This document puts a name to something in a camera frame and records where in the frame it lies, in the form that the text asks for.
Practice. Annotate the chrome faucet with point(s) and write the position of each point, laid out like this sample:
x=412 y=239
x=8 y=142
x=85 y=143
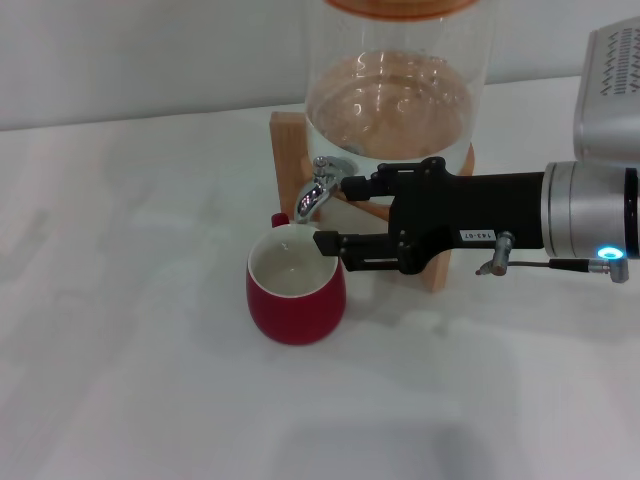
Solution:
x=307 y=197

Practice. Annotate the wooden dispenser stand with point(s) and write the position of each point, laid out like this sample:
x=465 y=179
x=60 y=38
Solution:
x=287 y=150

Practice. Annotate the red ceramic cup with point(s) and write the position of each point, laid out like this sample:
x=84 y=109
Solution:
x=295 y=315

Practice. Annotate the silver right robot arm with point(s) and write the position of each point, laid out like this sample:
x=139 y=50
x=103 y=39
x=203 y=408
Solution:
x=585 y=210

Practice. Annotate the wooden jar lid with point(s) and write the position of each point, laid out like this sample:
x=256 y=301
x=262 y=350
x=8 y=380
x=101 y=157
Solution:
x=400 y=9

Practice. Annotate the glass water dispenser jar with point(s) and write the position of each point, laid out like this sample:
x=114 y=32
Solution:
x=395 y=115

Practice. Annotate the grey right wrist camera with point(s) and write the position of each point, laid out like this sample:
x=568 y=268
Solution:
x=610 y=90

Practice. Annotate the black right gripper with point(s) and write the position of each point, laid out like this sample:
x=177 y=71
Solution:
x=470 y=210

